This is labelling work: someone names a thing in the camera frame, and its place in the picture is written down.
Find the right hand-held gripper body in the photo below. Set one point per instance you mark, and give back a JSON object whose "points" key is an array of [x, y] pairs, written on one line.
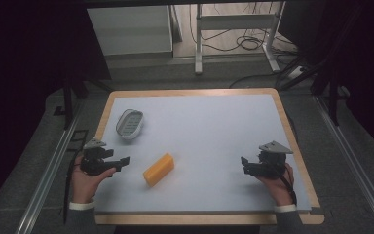
{"points": [[271, 162]]}

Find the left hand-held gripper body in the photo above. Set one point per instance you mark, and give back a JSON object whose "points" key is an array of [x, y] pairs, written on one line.
{"points": [[94, 161]]}

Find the white oval soap dish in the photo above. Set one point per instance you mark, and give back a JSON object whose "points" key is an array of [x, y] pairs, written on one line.
{"points": [[130, 124]]}

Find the orange soap bar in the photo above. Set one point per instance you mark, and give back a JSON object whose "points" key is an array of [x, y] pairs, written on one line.
{"points": [[159, 169]]}

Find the person's left hand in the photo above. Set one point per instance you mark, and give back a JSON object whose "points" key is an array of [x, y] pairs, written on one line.
{"points": [[86, 183]]}

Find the person's right hand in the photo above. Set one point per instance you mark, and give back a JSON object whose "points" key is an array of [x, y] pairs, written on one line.
{"points": [[277, 188]]}

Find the white table mat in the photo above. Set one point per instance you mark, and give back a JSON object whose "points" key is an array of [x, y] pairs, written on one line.
{"points": [[207, 136]]}

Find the black tripod stand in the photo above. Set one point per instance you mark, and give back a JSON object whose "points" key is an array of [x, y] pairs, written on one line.
{"points": [[71, 94], [332, 94]]}

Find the white power strip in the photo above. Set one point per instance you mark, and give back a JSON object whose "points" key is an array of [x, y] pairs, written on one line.
{"points": [[296, 72]]}

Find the white cabinet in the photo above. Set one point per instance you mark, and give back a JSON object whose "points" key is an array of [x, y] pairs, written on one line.
{"points": [[133, 29]]}

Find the aluminium floor rail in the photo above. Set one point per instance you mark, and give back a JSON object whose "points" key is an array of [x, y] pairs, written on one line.
{"points": [[354, 162], [45, 182]]}

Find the white metal desk frame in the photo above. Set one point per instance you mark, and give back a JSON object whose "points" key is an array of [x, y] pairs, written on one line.
{"points": [[233, 22]]}

